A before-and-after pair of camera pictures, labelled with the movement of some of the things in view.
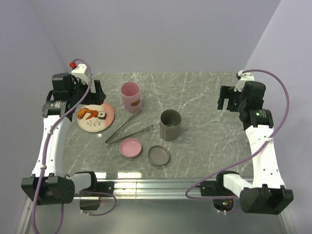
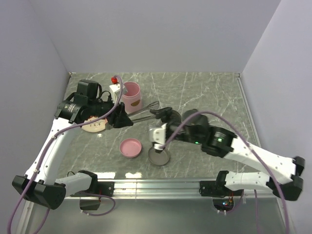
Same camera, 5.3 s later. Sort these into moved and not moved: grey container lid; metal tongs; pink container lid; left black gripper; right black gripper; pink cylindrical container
Moved: right black gripper; metal tongs; left black gripper
Not moved: grey container lid; pink container lid; pink cylindrical container
